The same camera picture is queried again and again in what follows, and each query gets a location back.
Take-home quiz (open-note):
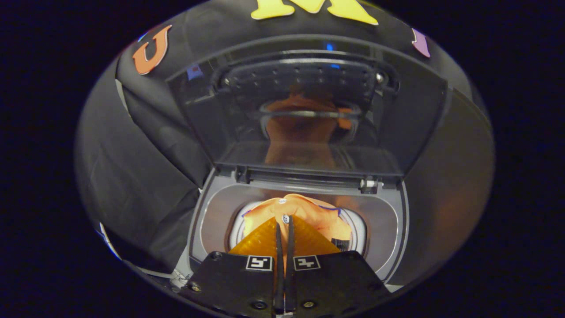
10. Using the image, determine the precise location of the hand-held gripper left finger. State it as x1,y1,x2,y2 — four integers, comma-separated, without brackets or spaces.
179,216,283,317

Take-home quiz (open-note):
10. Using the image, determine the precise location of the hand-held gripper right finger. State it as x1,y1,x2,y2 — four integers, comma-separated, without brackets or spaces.
285,216,392,316

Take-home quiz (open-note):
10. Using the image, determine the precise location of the orange polo shirt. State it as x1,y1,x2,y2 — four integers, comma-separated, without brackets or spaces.
242,193,354,257

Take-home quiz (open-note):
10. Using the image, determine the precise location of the dark washing machine lid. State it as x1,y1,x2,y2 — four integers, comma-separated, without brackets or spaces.
167,34,448,182

